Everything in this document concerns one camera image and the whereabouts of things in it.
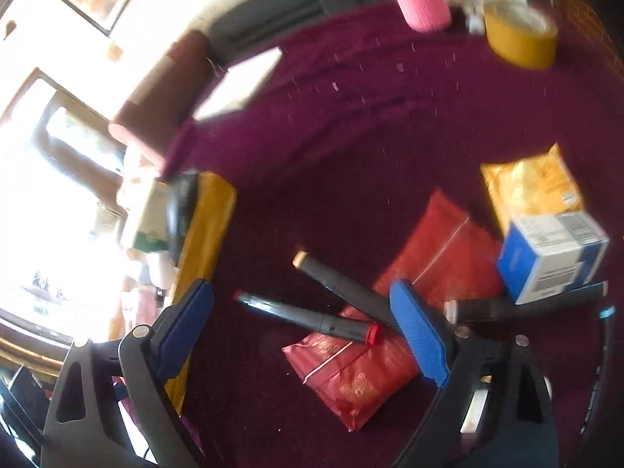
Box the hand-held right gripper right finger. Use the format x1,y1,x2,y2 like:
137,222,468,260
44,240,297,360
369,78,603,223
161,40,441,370
389,279,559,468

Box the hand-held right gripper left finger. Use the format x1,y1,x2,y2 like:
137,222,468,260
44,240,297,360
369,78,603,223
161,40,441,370
41,278,215,468

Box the black marker beige tip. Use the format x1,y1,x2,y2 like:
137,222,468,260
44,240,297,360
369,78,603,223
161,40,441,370
291,250,406,338

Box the small white bottle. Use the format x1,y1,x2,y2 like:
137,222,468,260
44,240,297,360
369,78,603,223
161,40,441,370
145,250,175,287

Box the black marker grey tip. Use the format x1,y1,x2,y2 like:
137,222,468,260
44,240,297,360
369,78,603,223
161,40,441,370
443,279,610,324

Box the yellow tray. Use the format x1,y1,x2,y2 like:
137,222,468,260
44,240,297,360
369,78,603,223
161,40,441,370
117,170,239,416

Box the cream and green box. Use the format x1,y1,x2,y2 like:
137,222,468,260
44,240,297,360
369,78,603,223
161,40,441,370
118,179,172,255

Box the black marker red cap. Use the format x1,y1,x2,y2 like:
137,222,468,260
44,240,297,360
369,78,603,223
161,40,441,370
232,289,383,345

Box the blue and white box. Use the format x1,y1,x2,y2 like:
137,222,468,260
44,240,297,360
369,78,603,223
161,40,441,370
496,209,611,306

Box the window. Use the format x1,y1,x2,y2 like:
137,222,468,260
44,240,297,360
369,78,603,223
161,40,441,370
0,67,128,353

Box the yellow packet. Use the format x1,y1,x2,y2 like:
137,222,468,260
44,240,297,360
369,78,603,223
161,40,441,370
479,142,586,236

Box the maroon cloth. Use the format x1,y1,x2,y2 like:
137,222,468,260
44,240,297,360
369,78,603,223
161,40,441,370
112,0,624,468

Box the maroon cushion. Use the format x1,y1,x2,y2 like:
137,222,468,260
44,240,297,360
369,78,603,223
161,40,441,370
107,28,216,167

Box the white paper sheet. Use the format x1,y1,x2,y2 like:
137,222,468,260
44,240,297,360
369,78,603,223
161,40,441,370
191,45,284,121

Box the yellow tape roll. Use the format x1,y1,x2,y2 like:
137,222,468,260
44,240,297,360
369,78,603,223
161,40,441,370
483,0,560,71

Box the black sofa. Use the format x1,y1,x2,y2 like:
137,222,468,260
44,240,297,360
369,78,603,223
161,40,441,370
206,0,518,53

